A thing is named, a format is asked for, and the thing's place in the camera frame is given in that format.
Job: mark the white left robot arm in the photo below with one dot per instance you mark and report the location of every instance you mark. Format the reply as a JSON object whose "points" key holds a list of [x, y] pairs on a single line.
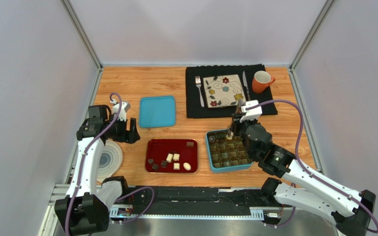
{"points": [[85, 210]]}

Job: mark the white cube chocolate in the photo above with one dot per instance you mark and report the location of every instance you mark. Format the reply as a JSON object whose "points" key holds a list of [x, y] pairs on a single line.
{"points": [[169, 158]]}

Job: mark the floral square plate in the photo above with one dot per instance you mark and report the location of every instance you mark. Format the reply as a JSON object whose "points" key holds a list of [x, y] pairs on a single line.
{"points": [[223, 91]]}

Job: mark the black cloth placemat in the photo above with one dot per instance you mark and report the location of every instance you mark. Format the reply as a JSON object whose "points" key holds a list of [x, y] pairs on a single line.
{"points": [[193, 102]]}

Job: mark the blue chocolate tin box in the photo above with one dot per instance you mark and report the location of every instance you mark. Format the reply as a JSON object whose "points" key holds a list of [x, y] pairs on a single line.
{"points": [[226, 155]]}

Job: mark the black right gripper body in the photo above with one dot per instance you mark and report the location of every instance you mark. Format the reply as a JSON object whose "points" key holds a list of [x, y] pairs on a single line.
{"points": [[237, 121]]}

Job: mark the silver table knife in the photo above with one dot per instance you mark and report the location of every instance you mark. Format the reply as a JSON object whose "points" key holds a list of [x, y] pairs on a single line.
{"points": [[246, 86]]}

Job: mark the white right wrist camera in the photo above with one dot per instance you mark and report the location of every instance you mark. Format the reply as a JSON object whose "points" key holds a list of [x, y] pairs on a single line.
{"points": [[250, 110]]}

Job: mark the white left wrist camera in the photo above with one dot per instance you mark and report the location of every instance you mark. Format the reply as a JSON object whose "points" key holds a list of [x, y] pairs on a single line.
{"points": [[120, 109]]}

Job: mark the white square chocolate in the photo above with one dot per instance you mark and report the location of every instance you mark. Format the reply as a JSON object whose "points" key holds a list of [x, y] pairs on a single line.
{"points": [[176, 166]]}

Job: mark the red chocolate tray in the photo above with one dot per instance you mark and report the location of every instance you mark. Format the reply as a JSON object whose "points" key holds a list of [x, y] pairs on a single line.
{"points": [[165, 156]]}

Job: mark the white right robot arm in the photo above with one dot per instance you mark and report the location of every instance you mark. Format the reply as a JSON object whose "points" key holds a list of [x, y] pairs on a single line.
{"points": [[294, 183]]}

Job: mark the orange mug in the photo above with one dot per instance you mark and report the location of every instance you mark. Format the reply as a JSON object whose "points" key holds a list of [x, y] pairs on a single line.
{"points": [[261, 81]]}

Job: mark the white round plate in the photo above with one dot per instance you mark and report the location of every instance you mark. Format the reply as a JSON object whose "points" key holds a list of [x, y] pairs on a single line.
{"points": [[110, 162]]}

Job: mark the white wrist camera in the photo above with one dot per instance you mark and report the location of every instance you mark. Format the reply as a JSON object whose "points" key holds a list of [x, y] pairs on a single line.
{"points": [[250, 110], [120, 109]]}

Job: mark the white egg-shaped chocolate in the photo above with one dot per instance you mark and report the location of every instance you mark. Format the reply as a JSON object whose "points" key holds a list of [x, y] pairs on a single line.
{"points": [[187, 166]]}

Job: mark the silver fork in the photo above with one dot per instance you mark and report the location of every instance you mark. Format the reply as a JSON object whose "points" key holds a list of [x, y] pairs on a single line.
{"points": [[199, 86]]}

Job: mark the blue tin lid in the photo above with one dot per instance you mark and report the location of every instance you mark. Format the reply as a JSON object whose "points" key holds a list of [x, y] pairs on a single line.
{"points": [[157, 111]]}

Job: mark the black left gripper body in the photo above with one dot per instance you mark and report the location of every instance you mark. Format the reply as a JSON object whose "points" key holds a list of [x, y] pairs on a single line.
{"points": [[118, 132]]}

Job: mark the dark striped square chocolate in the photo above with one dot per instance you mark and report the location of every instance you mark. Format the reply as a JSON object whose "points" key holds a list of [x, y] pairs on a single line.
{"points": [[164, 163]]}

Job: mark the white rectangular chocolate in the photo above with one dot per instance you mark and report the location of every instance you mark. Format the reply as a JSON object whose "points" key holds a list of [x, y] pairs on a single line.
{"points": [[176, 157]]}

